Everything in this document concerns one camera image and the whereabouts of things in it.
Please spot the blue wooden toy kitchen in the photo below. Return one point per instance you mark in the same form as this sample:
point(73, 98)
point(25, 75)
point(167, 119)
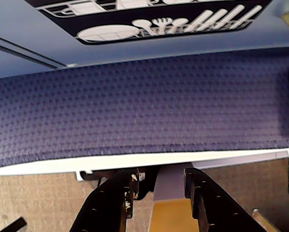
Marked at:
point(25, 19)

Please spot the gray block with yellow base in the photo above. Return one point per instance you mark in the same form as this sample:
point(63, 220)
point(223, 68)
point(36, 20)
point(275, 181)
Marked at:
point(171, 212)

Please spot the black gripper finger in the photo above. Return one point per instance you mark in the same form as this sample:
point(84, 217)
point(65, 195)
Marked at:
point(105, 207)
point(217, 210)

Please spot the black dishwasher sticker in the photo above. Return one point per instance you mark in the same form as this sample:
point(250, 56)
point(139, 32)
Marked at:
point(110, 33)

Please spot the blue dishwasher door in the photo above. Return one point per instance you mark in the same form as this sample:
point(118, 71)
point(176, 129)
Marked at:
point(207, 41)

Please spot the black strip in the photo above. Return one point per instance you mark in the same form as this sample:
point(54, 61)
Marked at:
point(14, 225)

